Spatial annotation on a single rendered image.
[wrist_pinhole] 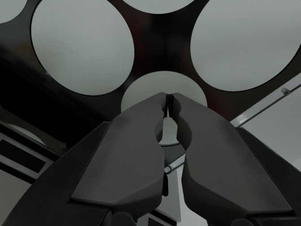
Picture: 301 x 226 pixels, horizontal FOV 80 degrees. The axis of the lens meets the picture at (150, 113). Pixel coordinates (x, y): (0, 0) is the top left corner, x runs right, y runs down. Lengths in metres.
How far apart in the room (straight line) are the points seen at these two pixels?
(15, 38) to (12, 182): 0.13
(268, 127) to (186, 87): 0.21
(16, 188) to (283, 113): 0.37
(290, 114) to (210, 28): 0.23
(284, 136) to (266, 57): 0.21
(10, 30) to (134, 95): 0.13
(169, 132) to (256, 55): 0.12
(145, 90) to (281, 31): 0.13
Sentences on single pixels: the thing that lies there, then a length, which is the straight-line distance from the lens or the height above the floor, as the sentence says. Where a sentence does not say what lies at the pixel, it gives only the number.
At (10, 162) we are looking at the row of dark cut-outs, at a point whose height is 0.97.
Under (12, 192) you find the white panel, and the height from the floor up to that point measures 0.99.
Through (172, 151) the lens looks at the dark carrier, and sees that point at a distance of 0.25.
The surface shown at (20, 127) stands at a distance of 0.23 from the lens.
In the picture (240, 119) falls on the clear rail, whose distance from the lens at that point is 0.23.
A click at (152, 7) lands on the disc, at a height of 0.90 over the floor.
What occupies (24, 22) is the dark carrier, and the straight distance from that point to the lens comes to 0.22.
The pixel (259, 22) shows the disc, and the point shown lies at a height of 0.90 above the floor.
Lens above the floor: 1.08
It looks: 58 degrees down
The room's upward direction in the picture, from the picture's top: 175 degrees counter-clockwise
